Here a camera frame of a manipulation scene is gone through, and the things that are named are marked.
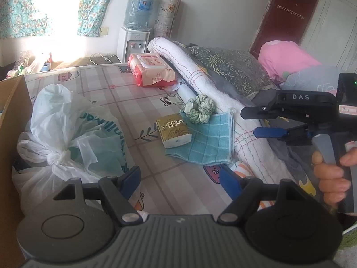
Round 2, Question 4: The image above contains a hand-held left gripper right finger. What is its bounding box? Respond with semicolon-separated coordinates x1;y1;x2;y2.
218;165;309;226

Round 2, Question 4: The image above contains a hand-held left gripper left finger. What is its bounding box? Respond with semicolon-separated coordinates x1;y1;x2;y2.
53;166;141;227

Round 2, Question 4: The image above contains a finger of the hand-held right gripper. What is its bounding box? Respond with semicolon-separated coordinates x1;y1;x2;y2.
254;126;313;145
240;102;282;120

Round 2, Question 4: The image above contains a teal checked cloth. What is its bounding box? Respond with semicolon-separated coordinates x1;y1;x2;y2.
164;112;235;165

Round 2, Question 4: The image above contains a printed cardboard box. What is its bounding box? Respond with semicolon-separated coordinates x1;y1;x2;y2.
0;75;35;268

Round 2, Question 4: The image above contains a person's right hand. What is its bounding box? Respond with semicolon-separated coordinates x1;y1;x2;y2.
312;147;357;208

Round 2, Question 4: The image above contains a grey floral quilt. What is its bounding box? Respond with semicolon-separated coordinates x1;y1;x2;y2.
248;66;346;210

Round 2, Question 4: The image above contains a green leaf print pillow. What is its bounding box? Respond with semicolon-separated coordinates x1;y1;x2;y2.
186;45;279;99

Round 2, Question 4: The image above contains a pink pillow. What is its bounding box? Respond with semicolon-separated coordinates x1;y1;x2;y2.
258;40;322;83

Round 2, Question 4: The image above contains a green floral scrunchie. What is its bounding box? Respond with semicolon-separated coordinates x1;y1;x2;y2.
181;94;217;125

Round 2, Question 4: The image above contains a gold tissue packet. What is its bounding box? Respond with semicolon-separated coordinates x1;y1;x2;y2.
156;114;193;149

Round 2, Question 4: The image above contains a dark red door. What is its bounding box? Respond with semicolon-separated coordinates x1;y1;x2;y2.
249;0;321;60

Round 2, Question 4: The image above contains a white wardrobe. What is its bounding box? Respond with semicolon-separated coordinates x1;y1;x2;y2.
300;0;357;70

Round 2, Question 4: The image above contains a knotted white plastic bag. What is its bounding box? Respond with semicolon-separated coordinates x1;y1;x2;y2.
12;140;112;218

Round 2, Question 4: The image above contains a white rolled towel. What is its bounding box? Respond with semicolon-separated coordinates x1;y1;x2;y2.
147;36;296;186

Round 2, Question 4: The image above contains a green print plastic bag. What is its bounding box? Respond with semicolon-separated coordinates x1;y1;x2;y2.
28;84;140;179

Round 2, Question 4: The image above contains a red wet wipes packet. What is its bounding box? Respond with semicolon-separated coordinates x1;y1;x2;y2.
128;52;177;88

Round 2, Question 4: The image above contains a rolled printed mat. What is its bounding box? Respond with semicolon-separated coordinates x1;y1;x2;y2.
153;0;182;38

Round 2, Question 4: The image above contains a white water dispenser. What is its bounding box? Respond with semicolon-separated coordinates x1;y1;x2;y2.
116;26;152;63

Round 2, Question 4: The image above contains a crumpled white plastic bag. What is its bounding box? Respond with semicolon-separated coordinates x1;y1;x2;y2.
22;52;52;74

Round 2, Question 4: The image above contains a blue water bottle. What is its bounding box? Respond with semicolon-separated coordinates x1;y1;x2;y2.
123;0;157;31

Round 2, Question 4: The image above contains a white wall hook rack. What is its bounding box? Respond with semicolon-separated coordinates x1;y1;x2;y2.
276;4;305;20

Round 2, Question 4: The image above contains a white power cable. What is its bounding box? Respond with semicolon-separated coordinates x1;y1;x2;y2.
90;52;121;63

